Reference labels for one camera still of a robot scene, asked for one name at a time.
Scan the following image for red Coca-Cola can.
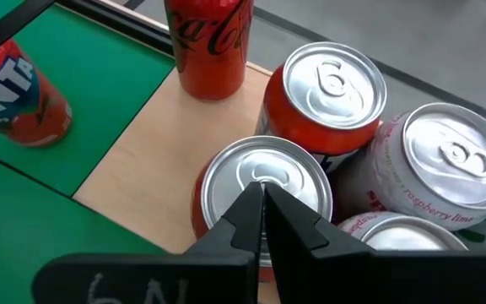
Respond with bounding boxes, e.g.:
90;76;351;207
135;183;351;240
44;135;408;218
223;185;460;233
163;0;256;101

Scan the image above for wooden shelf black frame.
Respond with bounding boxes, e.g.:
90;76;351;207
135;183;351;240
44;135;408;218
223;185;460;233
0;0;278;304

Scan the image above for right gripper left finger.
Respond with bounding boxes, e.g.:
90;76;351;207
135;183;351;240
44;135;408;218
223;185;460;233
183;181;267;257

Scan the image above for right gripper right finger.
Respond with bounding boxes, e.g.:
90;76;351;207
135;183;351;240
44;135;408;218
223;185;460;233
265;182;374;304

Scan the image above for pink and white can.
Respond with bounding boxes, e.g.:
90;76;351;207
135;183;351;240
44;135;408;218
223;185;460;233
331;102;486;232
337;210;470;252

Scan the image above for red Fanta strawberry can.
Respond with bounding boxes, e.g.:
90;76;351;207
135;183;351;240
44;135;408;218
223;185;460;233
190;134;335;283
0;11;73;148
254;41;388;175

